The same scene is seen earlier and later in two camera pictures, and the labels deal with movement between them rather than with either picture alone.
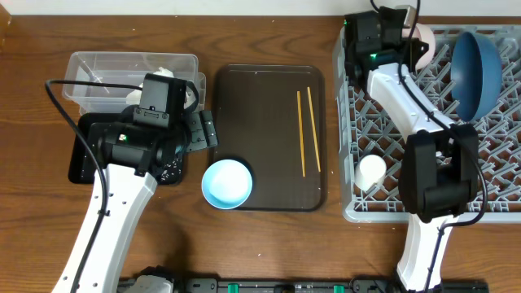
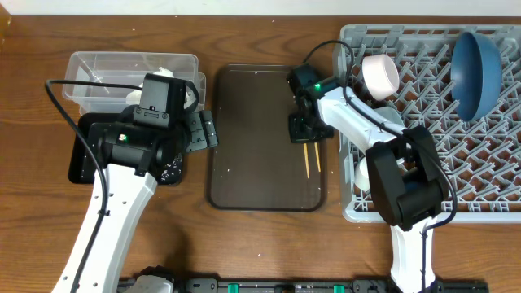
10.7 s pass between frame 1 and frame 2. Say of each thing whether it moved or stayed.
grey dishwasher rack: stayed
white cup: stayed
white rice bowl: moved
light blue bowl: moved
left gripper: stayed
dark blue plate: stayed
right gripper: moved
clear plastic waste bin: stayed
